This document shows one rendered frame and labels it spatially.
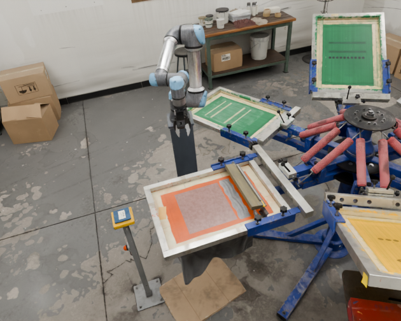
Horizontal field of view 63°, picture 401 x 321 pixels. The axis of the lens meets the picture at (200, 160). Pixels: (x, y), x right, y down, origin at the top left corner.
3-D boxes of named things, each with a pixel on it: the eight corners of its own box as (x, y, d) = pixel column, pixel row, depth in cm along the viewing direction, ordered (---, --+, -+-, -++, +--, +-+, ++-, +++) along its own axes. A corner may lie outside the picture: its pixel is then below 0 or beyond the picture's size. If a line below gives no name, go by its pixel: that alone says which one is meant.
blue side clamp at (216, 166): (213, 176, 226) (212, 169, 221) (211, 172, 229) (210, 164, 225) (253, 165, 232) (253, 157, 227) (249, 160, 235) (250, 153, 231)
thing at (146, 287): (138, 311, 252) (106, 234, 191) (133, 286, 268) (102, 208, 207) (165, 302, 256) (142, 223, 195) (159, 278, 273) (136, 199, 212)
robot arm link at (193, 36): (188, 104, 235) (182, 23, 207) (208, 104, 232) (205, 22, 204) (184, 110, 225) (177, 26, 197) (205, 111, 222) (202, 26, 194)
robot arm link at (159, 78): (163, 21, 205) (146, 76, 180) (181, 21, 203) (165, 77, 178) (167, 37, 215) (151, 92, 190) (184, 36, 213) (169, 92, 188)
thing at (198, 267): (188, 285, 209) (181, 246, 182) (186, 281, 211) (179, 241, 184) (253, 262, 218) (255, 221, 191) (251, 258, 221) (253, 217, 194)
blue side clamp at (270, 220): (247, 237, 184) (247, 229, 180) (244, 230, 188) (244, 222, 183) (295, 221, 190) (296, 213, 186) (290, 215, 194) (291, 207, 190)
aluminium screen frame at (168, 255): (165, 262, 174) (163, 257, 172) (144, 190, 218) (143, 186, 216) (294, 218, 190) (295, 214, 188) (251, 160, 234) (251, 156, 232)
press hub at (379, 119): (325, 269, 268) (366, 135, 182) (299, 233, 297) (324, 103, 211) (365, 254, 275) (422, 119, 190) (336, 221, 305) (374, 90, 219)
